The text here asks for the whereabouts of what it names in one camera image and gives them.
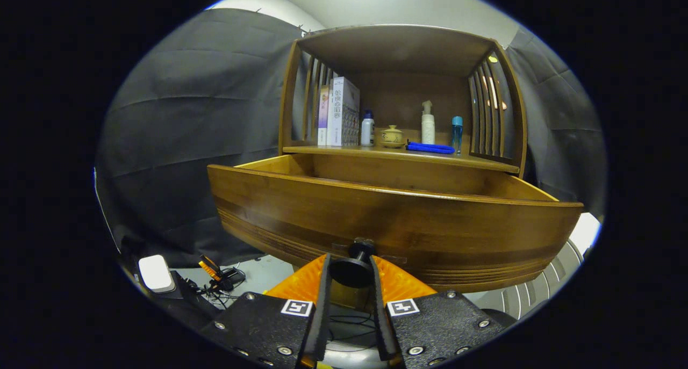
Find wooden cabinet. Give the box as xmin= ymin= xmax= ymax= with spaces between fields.
xmin=278 ymin=24 xmax=528 ymax=179

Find wooden countertop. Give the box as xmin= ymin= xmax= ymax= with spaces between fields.
xmin=283 ymin=143 xmax=521 ymax=174

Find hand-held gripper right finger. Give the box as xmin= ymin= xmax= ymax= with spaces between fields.
xmin=368 ymin=255 xmax=507 ymax=369

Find purple and white book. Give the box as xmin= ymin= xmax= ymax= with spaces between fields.
xmin=317 ymin=85 xmax=332 ymax=147

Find black floor cables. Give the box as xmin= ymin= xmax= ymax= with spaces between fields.
xmin=188 ymin=262 xmax=377 ymax=343

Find white bottle with blue cap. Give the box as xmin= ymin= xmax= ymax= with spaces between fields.
xmin=361 ymin=110 xmax=376 ymax=147

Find orange and black tool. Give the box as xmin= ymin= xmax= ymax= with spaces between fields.
xmin=198 ymin=254 xmax=237 ymax=292

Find black backdrop cloth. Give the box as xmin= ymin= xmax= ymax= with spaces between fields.
xmin=94 ymin=8 xmax=608 ymax=270

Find wooden drawer with black knob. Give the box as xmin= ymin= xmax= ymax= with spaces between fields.
xmin=207 ymin=153 xmax=584 ymax=294

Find blue folded cloth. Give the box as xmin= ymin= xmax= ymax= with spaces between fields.
xmin=406 ymin=140 xmax=456 ymax=155

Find white rounded device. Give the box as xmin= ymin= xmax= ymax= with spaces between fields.
xmin=138 ymin=255 xmax=176 ymax=294

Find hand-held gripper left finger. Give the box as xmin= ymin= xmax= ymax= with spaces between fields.
xmin=200 ymin=254 xmax=332 ymax=369

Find yellow lidded teacup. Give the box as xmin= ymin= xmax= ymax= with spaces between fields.
xmin=379 ymin=125 xmax=405 ymax=149

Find white patterned book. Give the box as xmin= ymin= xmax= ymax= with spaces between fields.
xmin=329 ymin=76 xmax=361 ymax=147

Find white pump bottle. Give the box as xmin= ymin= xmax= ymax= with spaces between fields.
xmin=421 ymin=100 xmax=436 ymax=145

